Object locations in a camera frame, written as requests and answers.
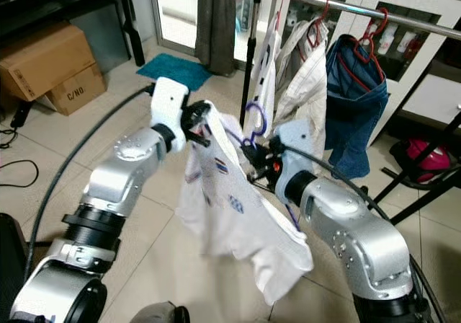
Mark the white t-shirt with flag prints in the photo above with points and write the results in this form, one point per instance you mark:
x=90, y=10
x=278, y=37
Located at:
x=252, y=229

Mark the red velvet hanger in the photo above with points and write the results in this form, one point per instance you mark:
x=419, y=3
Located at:
x=279, y=13
x=385, y=21
x=325, y=9

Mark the cardboard box printed C/NO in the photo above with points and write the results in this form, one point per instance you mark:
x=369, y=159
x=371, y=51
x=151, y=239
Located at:
x=75, y=92

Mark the grey robot foot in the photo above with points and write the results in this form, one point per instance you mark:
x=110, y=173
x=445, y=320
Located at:
x=158, y=314

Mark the large plain cardboard box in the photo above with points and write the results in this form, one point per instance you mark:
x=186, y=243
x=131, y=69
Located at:
x=43, y=56

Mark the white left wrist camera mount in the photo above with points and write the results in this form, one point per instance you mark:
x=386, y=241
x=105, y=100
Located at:
x=167, y=107

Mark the dark grey flat panel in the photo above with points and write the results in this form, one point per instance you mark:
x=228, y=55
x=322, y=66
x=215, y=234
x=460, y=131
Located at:
x=108, y=38

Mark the black power adapter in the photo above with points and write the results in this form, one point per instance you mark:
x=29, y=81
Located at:
x=21, y=114

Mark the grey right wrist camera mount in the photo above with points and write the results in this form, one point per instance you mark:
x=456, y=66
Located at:
x=295, y=143

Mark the black chair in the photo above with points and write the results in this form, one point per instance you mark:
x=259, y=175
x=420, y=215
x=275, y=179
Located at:
x=11, y=280

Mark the white framed glass door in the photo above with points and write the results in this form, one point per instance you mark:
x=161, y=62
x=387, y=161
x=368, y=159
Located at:
x=176, y=6

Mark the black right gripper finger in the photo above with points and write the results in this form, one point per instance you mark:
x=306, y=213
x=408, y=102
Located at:
x=256, y=154
x=255, y=145

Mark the teal floor mat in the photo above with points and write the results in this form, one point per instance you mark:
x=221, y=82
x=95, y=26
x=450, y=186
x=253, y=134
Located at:
x=173, y=71

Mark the dark grey curtain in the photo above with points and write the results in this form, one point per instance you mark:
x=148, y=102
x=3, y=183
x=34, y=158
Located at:
x=215, y=20

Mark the black clothes rack silver bar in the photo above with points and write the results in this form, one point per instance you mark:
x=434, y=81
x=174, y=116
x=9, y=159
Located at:
x=346, y=7

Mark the plain white hanging garment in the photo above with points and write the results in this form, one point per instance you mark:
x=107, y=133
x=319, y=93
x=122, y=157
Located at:
x=270, y=85

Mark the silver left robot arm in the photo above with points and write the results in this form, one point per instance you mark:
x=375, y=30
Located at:
x=126, y=171

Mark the purple velvet hanger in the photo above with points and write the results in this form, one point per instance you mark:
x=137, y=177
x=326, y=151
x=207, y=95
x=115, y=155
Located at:
x=265, y=120

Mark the blue denim garment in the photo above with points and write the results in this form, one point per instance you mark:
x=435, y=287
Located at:
x=356, y=121

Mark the white garment with dark stitching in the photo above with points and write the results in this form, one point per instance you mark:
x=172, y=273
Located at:
x=302, y=85

